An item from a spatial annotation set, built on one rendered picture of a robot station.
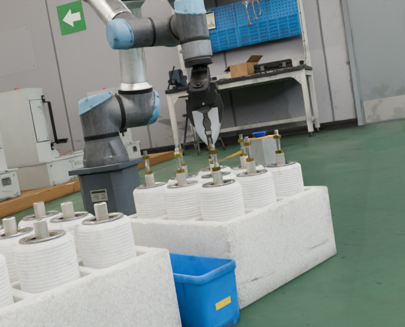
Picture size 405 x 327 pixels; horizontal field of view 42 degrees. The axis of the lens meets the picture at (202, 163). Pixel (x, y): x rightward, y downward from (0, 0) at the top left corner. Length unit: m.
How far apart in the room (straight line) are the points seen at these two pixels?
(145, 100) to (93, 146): 0.23
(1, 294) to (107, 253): 0.19
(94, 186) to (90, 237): 0.78
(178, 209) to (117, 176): 0.50
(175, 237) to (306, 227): 0.32
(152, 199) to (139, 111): 0.52
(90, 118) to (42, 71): 6.14
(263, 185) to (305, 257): 0.21
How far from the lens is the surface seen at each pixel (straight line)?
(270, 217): 1.17
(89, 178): 1.70
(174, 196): 1.20
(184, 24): 1.32
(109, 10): 1.44
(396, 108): 6.36
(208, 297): 0.99
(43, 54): 7.82
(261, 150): 1.54
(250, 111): 6.56
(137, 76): 1.74
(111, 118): 1.71
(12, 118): 4.00
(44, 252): 0.86
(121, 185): 1.67
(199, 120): 1.30
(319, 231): 1.33
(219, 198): 1.12
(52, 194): 3.75
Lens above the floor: 0.41
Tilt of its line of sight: 5 degrees down
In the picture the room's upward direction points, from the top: 9 degrees counter-clockwise
